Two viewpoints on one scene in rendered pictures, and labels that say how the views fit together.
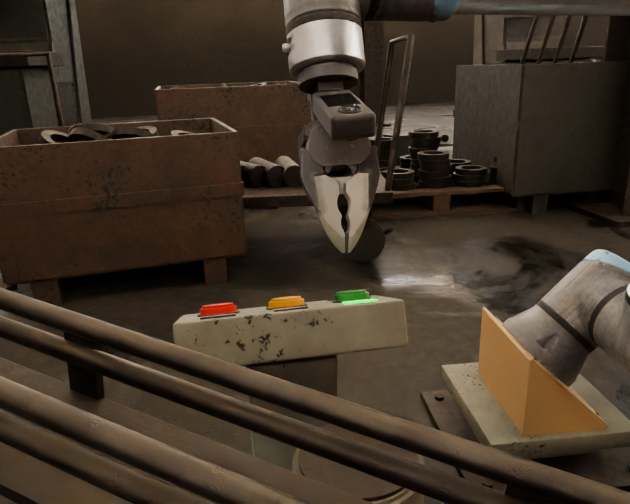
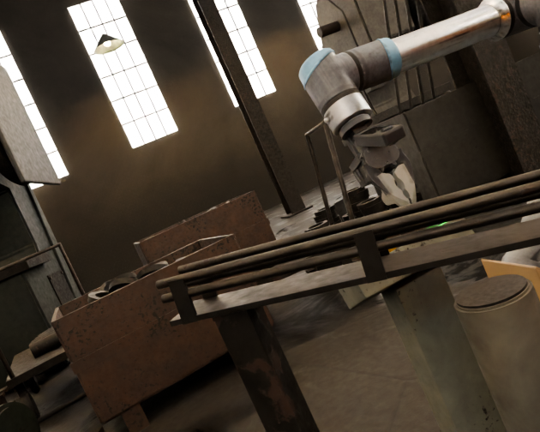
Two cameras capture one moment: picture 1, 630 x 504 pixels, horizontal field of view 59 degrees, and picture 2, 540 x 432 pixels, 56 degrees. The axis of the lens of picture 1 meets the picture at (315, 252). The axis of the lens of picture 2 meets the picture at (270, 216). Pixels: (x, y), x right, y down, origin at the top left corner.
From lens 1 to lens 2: 0.44 m
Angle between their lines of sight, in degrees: 15
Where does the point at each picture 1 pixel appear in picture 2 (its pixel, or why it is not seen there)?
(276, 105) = (233, 217)
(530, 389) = not seen: outside the picture
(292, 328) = not seen: hidden behind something
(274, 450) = (430, 339)
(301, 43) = (337, 112)
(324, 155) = (377, 163)
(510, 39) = (376, 105)
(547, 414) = not seen: outside the picture
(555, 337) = not seen: outside the picture
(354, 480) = (498, 295)
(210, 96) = (182, 231)
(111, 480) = (448, 226)
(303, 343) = not seen: hidden behind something
